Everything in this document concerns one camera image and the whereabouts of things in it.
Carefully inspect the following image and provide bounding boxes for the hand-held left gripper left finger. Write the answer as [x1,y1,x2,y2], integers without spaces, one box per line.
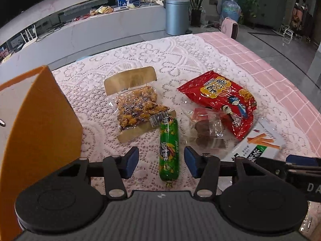
[56,146,139,199]

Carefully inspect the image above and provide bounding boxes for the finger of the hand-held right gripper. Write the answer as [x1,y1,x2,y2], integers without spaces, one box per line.
[256,157,289,181]
[286,154,321,172]

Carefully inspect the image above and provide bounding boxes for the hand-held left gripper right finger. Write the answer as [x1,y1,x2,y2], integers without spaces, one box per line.
[184,146,264,199]

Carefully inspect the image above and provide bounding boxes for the green sausage stick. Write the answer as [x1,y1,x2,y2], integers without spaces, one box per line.
[158,115,180,189]

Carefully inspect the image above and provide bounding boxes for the white snack packet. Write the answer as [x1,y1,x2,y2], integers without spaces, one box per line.
[221,118,285,166]

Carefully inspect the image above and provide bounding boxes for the clear bag of dark candies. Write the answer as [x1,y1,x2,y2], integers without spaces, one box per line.
[184,107,227,152]

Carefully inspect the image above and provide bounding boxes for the clear bag of nuts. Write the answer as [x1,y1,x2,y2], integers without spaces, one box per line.
[104,66,177,143]

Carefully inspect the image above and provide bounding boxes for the red cartoon snack bag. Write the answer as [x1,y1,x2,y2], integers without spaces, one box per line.
[177,70,257,141]

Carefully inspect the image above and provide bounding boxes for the orange cardboard box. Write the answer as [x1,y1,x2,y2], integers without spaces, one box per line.
[0,65,84,236]

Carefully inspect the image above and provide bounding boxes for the white lace tablecloth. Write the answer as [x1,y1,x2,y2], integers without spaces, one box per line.
[51,34,261,196]

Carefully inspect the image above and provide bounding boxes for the white marble television cabinet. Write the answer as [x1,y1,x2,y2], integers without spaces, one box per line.
[0,4,168,66]

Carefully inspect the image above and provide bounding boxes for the pink heater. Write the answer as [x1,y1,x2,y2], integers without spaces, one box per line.
[221,17,239,40]

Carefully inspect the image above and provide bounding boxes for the blue-grey trash can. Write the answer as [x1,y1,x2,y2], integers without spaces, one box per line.
[163,0,191,36]

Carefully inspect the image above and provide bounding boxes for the long-leaf potted plant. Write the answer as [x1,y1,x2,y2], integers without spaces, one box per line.
[174,0,222,28]

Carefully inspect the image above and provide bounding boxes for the pile of yellow snack packets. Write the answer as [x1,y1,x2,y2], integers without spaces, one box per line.
[90,5,114,16]

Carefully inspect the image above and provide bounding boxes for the white router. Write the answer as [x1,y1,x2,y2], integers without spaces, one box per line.
[21,26,38,48]

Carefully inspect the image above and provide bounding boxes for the dark grey cabinet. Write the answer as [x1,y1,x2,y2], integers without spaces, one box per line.
[253,0,289,31]

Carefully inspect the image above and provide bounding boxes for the blue water jug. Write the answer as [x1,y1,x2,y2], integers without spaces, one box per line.
[222,0,242,22]

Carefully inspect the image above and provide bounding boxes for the trailing ivy plant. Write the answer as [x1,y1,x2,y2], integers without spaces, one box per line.
[239,0,264,27]

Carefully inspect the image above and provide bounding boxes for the white wire stool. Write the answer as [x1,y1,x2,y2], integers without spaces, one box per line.
[282,25,295,39]

